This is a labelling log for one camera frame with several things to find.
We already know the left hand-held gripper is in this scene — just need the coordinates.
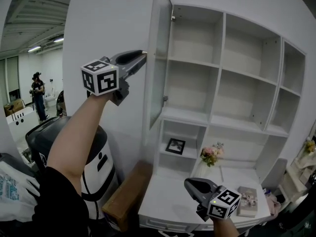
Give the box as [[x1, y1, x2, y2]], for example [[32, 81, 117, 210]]
[[80, 49, 148, 106]]

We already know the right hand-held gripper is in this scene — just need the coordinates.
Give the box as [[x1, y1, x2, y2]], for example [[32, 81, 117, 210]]
[[184, 178, 242, 222]]

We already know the person's right forearm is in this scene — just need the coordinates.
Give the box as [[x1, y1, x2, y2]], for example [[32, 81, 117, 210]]
[[212, 216, 240, 237]]

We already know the person's left forearm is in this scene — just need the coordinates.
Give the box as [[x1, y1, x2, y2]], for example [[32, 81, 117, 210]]
[[46, 92, 114, 195]]

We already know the white table top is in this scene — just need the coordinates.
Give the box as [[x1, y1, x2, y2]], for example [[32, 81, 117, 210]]
[[137, 166, 272, 234]]

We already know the white shelf cabinet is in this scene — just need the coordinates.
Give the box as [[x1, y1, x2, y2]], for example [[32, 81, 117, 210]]
[[142, 0, 308, 182]]

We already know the white box with slots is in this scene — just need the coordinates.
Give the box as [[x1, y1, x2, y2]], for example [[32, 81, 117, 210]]
[[6, 106, 40, 143]]

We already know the white vase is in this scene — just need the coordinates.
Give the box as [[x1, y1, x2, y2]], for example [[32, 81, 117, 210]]
[[190, 158, 218, 180]]

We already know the pink flower bouquet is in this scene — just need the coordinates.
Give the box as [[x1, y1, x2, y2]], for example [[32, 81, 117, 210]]
[[199, 142, 225, 167]]

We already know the grey hardcover book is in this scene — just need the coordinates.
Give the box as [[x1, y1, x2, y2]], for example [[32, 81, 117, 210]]
[[236, 186, 259, 218]]

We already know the pink cloth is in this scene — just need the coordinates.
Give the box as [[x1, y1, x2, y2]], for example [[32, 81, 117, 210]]
[[265, 194, 282, 214]]

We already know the white toilet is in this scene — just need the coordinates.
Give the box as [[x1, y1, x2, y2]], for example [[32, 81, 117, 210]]
[[44, 87, 59, 108]]

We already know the white side rack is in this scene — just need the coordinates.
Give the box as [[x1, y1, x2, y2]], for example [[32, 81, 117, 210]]
[[281, 154, 316, 202]]

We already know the white bin with black lid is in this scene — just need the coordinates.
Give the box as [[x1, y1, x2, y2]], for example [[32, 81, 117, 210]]
[[25, 116, 117, 219]]

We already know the yellow flower bouquet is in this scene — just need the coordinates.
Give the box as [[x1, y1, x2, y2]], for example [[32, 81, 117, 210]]
[[305, 139, 316, 156]]

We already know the cardboard box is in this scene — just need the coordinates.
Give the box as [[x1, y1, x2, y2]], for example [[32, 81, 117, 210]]
[[3, 99, 25, 117]]

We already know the person's black t-shirt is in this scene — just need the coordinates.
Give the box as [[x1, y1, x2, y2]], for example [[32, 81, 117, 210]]
[[32, 166, 90, 237]]

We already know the white plastic bag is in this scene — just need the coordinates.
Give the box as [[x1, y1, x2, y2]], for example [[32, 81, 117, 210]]
[[0, 161, 40, 223]]

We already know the black picture frame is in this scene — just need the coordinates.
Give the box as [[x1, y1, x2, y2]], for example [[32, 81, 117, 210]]
[[164, 138, 186, 156]]

